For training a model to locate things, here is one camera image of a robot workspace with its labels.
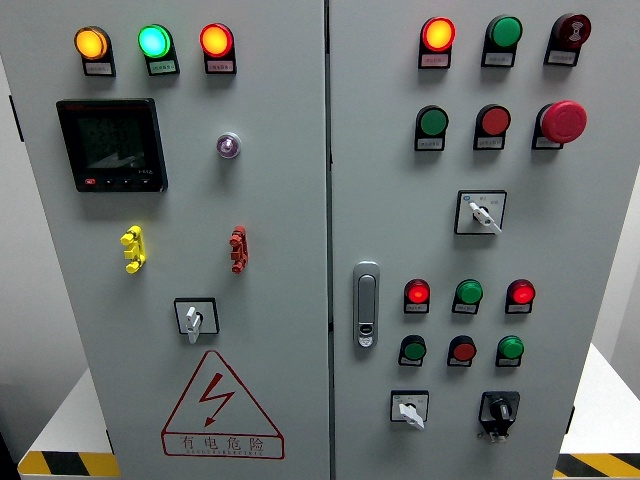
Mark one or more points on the grey door with display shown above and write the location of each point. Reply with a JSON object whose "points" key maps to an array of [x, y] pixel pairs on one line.
{"points": [[280, 225]]}

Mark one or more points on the bright green lit lamp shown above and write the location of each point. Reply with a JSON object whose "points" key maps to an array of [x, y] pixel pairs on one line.
{"points": [[154, 41]]}

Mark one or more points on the black yellow striped tape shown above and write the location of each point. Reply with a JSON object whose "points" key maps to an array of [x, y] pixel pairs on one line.
{"points": [[600, 465], [65, 465]]}

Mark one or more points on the grey door with lock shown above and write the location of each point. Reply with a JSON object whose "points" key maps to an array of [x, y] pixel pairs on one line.
{"points": [[395, 220]]}

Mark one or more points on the small red lit lamp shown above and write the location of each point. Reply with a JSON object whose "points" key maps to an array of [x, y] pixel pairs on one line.
{"points": [[522, 292], [417, 292]]}

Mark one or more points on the yellow round lamp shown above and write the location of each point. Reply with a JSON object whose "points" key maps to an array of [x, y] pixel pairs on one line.
{"points": [[91, 43]]}

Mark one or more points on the small green lamp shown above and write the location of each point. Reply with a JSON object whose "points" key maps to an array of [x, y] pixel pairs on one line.
{"points": [[511, 347], [469, 291]]}

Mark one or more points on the large green push button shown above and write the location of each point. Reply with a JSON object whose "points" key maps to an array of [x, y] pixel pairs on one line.
{"points": [[433, 121]]}

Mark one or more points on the large dark green lamp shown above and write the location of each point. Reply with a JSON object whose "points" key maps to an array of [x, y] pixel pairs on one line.
{"points": [[505, 31]]}

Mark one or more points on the dark red buzzer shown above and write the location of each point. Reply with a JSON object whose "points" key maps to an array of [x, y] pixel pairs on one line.
{"points": [[573, 27]]}

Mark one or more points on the large red stop button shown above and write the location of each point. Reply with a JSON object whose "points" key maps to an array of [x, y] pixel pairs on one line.
{"points": [[564, 121]]}

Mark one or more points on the silver door lock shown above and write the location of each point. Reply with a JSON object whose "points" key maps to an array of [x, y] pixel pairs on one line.
{"points": [[366, 305]]}

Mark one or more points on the black display meter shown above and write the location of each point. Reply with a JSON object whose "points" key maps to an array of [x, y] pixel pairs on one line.
{"points": [[112, 145]]}

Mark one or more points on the black door hinge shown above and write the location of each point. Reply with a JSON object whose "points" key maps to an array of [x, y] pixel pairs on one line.
{"points": [[109, 441], [570, 420], [16, 117]]}

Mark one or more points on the small white lamp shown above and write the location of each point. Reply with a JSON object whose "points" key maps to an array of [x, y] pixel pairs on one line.
{"points": [[228, 145]]}

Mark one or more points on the small red push button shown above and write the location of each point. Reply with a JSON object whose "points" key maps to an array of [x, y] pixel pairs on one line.
{"points": [[463, 351]]}

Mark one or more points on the small green push button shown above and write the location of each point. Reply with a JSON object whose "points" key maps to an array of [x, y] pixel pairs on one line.
{"points": [[414, 350]]}

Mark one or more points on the red warning triangle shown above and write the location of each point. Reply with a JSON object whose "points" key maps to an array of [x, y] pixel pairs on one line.
{"points": [[214, 398]]}

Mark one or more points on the small label plate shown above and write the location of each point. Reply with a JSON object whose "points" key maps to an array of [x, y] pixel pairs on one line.
{"points": [[409, 362], [464, 309], [459, 363], [518, 309], [99, 68], [430, 144], [561, 57], [498, 59], [546, 142], [435, 60], [163, 66], [416, 308], [220, 66], [507, 363], [489, 143]]}

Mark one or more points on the large red push button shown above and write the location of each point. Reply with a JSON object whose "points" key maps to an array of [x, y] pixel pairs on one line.
{"points": [[495, 120]]}

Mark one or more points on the large red lit lamp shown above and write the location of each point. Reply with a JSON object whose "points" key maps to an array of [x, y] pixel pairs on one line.
{"points": [[216, 40], [438, 34]]}

